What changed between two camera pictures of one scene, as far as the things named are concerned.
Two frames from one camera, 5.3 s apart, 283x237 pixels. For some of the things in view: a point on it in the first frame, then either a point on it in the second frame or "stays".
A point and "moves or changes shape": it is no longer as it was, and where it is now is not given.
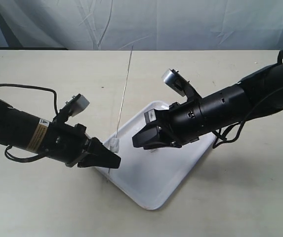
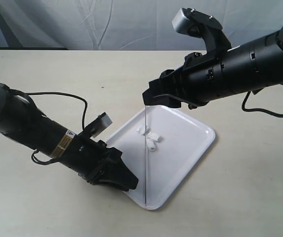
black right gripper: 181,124 → 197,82
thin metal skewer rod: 122,100 → 145,155
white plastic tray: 152,176 stays
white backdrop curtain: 144,24 stays
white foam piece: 114,143 moves or changes shape
